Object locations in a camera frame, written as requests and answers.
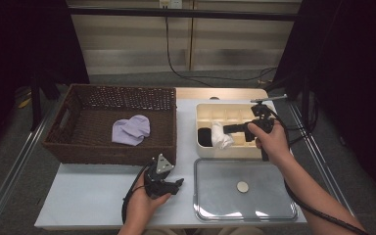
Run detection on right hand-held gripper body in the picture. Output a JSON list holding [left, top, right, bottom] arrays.
[[245, 94, 288, 142]]

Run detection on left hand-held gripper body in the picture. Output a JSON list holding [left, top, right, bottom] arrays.
[[143, 154, 175, 200]]

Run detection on white sock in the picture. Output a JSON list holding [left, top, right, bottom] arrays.
[[211, 120, 235, 150]]

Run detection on cream divided storage box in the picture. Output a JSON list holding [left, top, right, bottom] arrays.
[[195, 102, 287, 160]]

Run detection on black sock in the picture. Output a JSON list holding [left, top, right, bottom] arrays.
[[197, 127, 213, 148]]

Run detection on clear plastic lid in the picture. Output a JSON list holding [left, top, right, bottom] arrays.
[[193, 158, 299, 223]]

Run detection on brown wicker basket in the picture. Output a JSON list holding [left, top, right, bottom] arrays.
[[41, 83, 178, 167]]

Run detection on person's right hand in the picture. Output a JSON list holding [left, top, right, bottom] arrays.
[[248, 121, 292, 165]]

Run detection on person's left hand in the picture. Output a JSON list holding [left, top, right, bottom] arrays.
[[125, 179, 171, 229]]

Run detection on person's left leg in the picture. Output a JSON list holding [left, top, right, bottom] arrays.
[[146, 228, 190, 235]]

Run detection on person's leg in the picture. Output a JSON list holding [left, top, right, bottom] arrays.
[[146, 228, 190, 235], [218, 227, 265, 235]]

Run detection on purple sock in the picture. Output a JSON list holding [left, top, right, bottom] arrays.
[[111, 114, 152, 147]]

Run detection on person's right leg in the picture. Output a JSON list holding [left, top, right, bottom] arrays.
[[218, 227, 265, 235]]

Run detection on dark curtain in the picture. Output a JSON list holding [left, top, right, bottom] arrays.
[[0, 0, 91, 165], [272, 0, 376, 207]]

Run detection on black stand leg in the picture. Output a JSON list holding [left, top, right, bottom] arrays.
[[29, 76, 43, 132]]

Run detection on yellow floor object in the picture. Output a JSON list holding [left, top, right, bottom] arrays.
[[17, 97, 32, 110]]

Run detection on black horizontal bar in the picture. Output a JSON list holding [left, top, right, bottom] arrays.
[[68, 7, 300, 23]]

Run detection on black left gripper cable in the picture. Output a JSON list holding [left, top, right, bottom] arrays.
[[120, 160, 156, 224]]

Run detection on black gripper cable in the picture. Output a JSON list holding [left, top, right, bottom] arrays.
[[267, 106, 370, 235], [120, 160, 156, 224]]

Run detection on black floor cables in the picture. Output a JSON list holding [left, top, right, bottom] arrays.
[[285, 94, 319, 146]]

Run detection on black stand post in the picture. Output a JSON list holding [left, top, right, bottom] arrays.
[[300, 72, 311, 129]]

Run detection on metal floor rail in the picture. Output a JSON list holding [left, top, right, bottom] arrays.
[[287, 102, 366, 235], [0, 104, 60, 235]]

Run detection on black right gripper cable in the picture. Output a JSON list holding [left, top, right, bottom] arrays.
[[267, 106, 370, 235]]

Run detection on black wall cable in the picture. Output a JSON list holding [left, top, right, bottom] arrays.
[[164, 16, 279, 88]]

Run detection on white wall socket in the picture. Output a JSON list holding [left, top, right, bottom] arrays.
[[159, 0, 184, 10]]

